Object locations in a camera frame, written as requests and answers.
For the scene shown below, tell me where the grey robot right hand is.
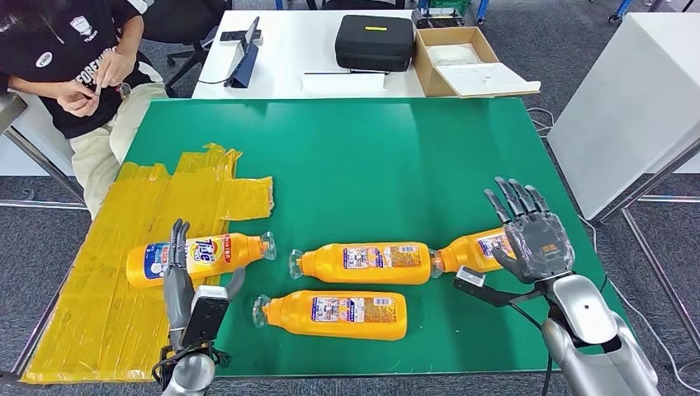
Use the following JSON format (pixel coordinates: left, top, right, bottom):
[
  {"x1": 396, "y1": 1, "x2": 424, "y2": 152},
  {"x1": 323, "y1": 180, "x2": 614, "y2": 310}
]
[{"x1": 484, "y1": 176, "x2": 576, "y2": 285}]

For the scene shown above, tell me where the person's left hand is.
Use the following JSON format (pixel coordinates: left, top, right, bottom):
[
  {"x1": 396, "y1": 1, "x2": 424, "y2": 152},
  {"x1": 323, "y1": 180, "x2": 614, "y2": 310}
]
[{"x1": 93, "y1": 49, "x2": 137, "y2": 88}]

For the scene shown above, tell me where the person's right hand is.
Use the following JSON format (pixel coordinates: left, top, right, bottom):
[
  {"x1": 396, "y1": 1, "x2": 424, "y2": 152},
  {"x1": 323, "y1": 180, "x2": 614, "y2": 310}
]
[{"x1": 54, "y1": 82, "x2": 101, "y2": 119}]

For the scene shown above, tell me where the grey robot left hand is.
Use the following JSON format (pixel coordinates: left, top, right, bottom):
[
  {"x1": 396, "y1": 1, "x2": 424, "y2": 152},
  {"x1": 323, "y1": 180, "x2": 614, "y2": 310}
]
[{"x1": 163, "y1": 218, "x2": 247, "y2": 351}]

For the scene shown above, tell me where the orange detergent bottle clear cap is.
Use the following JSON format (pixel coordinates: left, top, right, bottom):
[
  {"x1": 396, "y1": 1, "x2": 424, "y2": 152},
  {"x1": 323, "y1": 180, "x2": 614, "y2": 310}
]
[
  {"x1": 434, "y1": 226, "x2": 518, "y2": 275},
  {"x1": 252, "y1": 290, "x2": 409, "y2": 342},
  {"x1": 288, "y1": 242, "x2": 434, "y2": 285},
  {"x1": 125, "y1": 231, "x2": 278, "y2": 289}
]

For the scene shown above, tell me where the person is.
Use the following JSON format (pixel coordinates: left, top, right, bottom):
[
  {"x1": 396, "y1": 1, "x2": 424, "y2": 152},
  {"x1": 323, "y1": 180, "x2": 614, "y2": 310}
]
[{"x1": 0, "y1": 0, "x2": 169, "y2": 219}]

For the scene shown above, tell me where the white table with metal legs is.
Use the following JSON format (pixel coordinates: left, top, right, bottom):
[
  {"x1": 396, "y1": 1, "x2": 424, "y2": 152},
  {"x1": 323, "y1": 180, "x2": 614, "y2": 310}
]
[
  {"x1": 546, "y1": 12, "x2": 700, "y2": 356},
  {"x1": 0, "y1": 93, "x2": 90, "y2": 211}
]

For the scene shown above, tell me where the yellow plastic sheet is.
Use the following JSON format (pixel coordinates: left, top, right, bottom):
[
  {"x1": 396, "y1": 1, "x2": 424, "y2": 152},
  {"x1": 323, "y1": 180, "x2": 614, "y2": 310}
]
[{"x1": 21, "y1": 144, "x2": 275, "y2": 384}]

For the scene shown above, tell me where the black office chair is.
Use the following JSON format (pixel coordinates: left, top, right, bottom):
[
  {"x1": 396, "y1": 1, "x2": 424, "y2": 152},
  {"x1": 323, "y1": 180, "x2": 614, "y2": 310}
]
[{"x1": 139, "y1": 0, "x2": 234, "y2": 100}]

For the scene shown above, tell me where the black phone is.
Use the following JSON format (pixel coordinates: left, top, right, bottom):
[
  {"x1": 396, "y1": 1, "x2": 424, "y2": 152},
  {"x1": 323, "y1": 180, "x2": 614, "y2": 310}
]
[{"x1": 220, "y1": 30, "x2": 263, "y2": 44}]

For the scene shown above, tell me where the tablet with blue cover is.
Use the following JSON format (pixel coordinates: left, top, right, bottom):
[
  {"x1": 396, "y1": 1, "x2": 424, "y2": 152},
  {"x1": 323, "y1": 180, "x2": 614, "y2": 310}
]
[{"x1": 224, "y1": 16, "x2": 261, "y2": 90}]

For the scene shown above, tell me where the white flat sheet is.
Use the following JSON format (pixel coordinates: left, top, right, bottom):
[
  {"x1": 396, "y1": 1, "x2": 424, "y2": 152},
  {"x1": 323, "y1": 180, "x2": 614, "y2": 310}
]
[{"x1": 437, "y1": 61, "x2": 542, "y2": 98}]

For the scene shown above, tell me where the white desk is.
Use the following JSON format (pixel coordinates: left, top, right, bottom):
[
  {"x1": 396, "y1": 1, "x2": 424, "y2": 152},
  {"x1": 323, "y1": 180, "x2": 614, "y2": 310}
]
[{"x1": 192, "y1": 9, "x2": 427, "y2": 101}]

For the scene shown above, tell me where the white padding bag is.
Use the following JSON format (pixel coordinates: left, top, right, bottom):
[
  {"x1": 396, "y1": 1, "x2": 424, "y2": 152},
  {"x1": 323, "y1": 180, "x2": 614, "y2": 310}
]
[{"x1": 424, "y1": 43, "x2": 485, "y2": 68}]

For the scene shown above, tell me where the open cardboard box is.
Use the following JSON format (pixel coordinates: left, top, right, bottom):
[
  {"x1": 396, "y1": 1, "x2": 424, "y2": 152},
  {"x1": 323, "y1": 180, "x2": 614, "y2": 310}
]
[{"x1": 414, "y1": 26, "x2": 542, "y2": 100}]

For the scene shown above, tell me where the white paper sheet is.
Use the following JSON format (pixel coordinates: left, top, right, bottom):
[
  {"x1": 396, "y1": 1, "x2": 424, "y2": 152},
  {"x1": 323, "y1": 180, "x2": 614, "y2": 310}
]
[{"x1": 300, "y1": 72, "x2": 388, "y2": 94}]

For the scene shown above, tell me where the black device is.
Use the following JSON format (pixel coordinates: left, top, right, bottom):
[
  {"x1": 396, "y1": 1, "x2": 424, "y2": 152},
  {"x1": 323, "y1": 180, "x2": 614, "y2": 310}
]
[{"x1": 412, "y1": 6, "x2": 467, "y2": 30}]

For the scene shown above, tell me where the green plastic crate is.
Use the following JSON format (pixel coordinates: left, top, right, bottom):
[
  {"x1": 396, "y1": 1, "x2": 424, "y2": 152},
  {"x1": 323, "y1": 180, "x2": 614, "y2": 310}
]
[{"x1": 427, "y1": 0, "x2": 471, "y2": 17}]

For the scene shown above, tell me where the black zip case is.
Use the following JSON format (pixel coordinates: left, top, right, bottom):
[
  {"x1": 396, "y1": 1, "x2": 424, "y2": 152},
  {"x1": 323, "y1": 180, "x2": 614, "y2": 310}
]
[{"x1": 334, "y1": 14, "x2": 415, "y2": 73}]

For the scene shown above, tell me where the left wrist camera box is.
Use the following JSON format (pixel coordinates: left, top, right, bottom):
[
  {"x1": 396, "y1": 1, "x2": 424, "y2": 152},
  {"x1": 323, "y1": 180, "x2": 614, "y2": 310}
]
[{"x1": 180, "y1": 285, "x2": 232, "y2": 348}]

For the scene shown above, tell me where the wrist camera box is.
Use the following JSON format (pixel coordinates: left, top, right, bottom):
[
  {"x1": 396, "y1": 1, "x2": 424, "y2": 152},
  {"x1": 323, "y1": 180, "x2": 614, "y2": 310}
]
[
  {"x1": 452, "y1": 266, "x2": 548, "y2": 309},
  {"x1": 180, "y1": 285, "x2": 232, "y2": 348}
]

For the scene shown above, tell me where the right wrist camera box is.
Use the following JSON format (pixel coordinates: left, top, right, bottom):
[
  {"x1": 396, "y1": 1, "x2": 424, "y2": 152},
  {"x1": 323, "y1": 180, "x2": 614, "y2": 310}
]
[{"x1": 452, "y1": 266, "x2": 548, "y2": 309}]

